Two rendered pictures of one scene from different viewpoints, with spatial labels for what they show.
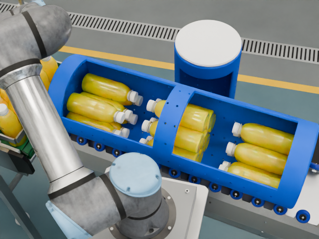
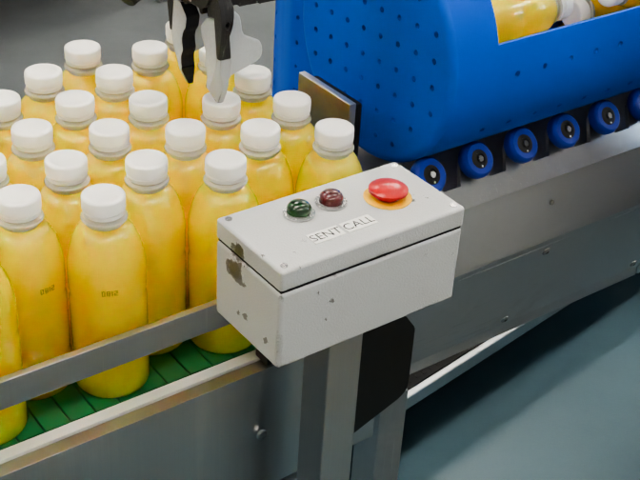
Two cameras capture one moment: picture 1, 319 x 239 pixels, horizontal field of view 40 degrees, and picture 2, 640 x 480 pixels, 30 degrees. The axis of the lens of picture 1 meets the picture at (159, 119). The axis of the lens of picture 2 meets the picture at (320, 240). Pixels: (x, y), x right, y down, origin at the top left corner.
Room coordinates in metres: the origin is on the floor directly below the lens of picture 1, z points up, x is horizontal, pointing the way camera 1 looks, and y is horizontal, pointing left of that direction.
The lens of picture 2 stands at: (0.55, 1.51, 1.64)
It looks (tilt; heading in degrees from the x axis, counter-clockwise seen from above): 33 degrees down; 296
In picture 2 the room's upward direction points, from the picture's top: 4 degrees clockwise
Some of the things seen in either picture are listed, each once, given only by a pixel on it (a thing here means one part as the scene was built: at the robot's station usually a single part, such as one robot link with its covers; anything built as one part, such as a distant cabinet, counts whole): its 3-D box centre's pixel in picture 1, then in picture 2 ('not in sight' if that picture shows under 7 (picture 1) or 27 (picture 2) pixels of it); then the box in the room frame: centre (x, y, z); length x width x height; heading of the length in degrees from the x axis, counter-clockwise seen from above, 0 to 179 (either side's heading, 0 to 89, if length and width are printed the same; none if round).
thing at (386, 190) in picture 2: not in sight; (388, 190); (0.90, 0.65, 1.11); 0.04 x 0.04 x 0.01
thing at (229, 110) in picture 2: not in sight; (221, 107); (1.13, 0.57, 1.09); 0.04 x 0.04 x 0.02
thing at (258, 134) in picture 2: not in sight; (260, 136); (1.06, 0.60, 1.09); 0.04 x 0.04 x 0.02
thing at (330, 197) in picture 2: not in sight; (330, 197); (0.94, 0.69, 1.11); 0.02 x 0.02 x 0.01
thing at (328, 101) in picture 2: not in sight; (329, 133); (1.10, 0.38, 0.99); 0.10 x 0.02 x 0.12; 154
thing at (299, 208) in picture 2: not in sight; (299, 208); (0.96, 0.72, 1.11); 0.02 x 0.02 x 0.01
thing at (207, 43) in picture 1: (208, 42); not in sight; (1.35, -0.22, 1.03); 0.28 x 0.28 x 0.01
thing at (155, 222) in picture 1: (139, 205); not in sight; (0.51, 0.06, 1.27); 0.15 x 0.15 x 0.10
